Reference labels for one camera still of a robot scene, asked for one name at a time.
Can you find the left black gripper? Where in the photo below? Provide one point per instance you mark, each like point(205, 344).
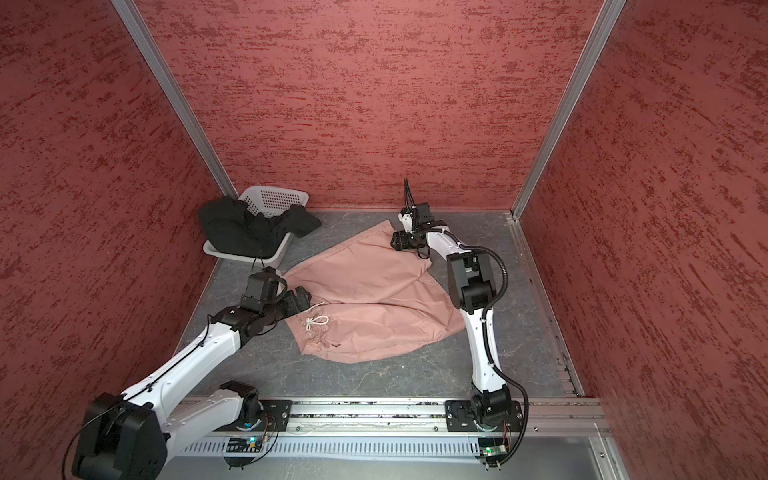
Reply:
point(293, 307)

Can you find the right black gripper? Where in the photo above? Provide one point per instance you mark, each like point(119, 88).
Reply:
point(402, 241)

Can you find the pink shorts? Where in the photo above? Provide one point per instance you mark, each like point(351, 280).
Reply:
point(370, 302)

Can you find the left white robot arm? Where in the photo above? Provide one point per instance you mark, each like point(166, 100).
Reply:
point(133, 435)

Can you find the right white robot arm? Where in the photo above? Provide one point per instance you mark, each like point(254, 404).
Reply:
point(477, 280)

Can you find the black shorts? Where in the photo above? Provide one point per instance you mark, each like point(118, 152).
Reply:
point(232, 229)

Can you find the white plastic laundry basket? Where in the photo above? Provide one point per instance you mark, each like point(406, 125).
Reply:
point(271, 202)

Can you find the left circuit board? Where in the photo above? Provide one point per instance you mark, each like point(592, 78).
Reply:
point(249, 446)

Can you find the circuit board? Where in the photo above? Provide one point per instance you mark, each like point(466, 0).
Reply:
point(492, 449)
point(249, 446)

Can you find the right circuit board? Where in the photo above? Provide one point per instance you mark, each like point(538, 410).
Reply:
point(492, 449)

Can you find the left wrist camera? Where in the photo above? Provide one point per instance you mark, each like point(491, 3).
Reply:
point(265, 287)

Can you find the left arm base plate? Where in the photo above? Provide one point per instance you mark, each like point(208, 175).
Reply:
point(262, 415)

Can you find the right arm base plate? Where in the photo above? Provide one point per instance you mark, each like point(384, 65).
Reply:
point(475, 416)

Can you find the white slotted cable duct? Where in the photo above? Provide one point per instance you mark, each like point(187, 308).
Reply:
point(460, 448)

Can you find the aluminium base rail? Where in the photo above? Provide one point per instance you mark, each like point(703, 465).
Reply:
point(424, 416)

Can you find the right aluminium corner post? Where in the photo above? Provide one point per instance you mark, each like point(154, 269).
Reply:
point(604, 24)

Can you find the aluminium corner post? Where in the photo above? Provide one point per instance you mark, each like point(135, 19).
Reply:
point(604, 24)
point(140, 33)

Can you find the left aluminium corner post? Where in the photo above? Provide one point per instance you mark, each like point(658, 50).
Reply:
point(140, 33)

